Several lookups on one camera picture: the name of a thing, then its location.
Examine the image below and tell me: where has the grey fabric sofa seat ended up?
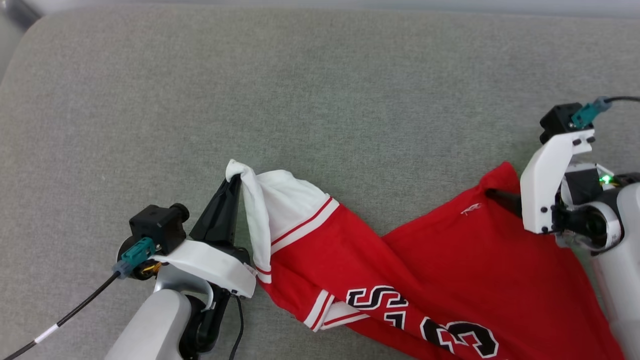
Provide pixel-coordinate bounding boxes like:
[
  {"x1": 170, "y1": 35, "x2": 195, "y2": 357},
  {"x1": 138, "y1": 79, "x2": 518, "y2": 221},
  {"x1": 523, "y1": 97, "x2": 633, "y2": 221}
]
[{"x1": 0, "y1": 4, "x2": 640, "y2": 360}]

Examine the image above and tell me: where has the left camera cable teal plug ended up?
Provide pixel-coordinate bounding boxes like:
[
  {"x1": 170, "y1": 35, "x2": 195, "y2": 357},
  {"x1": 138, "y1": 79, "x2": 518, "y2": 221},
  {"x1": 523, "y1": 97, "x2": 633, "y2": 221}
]
[{"x1": 0, "y1": 237, "x2": 157, "y2": 360}]

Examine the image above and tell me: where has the camera cable teal plug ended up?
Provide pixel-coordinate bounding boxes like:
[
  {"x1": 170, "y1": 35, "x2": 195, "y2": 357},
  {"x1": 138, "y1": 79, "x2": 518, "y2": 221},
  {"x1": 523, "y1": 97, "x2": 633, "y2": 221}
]
[
  {"x1": 0, "y1": 237, "x2": 157, "y2": 360},
  {"x1": 571, "y1": 95, "x2": 640, "y2": 130}
]

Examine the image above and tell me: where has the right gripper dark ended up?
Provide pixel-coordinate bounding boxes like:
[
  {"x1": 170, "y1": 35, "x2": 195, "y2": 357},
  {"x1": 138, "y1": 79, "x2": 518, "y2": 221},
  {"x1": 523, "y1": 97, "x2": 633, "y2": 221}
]
[{"x1": 485, "y1": 162, "x2": 624, "y2": 252}]

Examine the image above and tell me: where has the red basketball jersey white trim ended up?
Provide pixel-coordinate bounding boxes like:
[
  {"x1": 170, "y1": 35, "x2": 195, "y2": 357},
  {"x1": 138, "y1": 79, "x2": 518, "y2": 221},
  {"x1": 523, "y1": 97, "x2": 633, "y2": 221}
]
[{"x1": 225, "y1": 159, "x2": 627, "y2": 360}]

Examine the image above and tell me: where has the thin black left gripper cable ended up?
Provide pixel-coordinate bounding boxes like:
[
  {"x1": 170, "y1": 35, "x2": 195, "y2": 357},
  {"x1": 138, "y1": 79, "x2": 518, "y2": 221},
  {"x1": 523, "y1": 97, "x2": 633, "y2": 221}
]
[{"x1": 227, "y1": 296, "x2": 245, "y2": 360}]

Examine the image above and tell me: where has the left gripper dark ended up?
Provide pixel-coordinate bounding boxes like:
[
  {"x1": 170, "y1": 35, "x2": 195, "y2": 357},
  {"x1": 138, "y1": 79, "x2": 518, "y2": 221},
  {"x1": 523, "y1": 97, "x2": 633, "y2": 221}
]
[{"x1": 179, "y1": 175, "x2": 243, "y2": 360}]

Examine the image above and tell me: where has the right camera cable teal plug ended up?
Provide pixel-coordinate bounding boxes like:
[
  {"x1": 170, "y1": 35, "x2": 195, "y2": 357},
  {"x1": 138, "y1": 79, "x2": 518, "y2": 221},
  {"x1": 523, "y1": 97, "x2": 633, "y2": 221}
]
[{"x1": 571, "y1": 95, "x2": 640, "y2": 130}]

